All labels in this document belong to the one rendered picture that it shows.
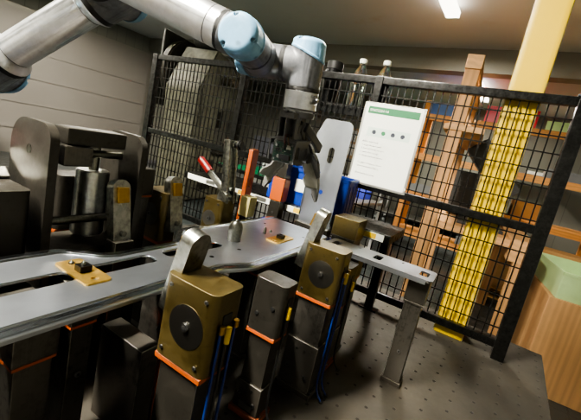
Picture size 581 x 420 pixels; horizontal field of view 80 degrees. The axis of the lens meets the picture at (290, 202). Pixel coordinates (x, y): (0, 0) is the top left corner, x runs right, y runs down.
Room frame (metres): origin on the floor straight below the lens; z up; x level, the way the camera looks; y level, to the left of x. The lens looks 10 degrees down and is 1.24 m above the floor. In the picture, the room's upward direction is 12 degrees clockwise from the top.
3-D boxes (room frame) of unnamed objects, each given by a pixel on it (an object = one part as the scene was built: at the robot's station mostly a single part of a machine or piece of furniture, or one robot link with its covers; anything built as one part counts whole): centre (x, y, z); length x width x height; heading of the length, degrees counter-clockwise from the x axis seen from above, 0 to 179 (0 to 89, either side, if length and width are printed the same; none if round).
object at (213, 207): (0.96, 0.21, 0.87); 0.10 x 0.07 x 0.35; 62
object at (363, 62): (1.49, -0.17, 1.53); 0.07 x 0.07 x 0.20
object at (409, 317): (0.83, -0.36, 0.84); 0.05 x 0.05 x 0.29; 62
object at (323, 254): (0.72, -0.12, 0.87); 0.12 x 0.07 x 0.35; 62
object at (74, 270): (0.46, 0.27, 1.01); 0.08 x 0.04 x 0.01; 61
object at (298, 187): (1.30, -0.07, 1.09); 0.30 x 0.17 x 0.13; 69
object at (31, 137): (0.65, 0.40, 0.94); 0.18 x 0.13 x 0.49; 152
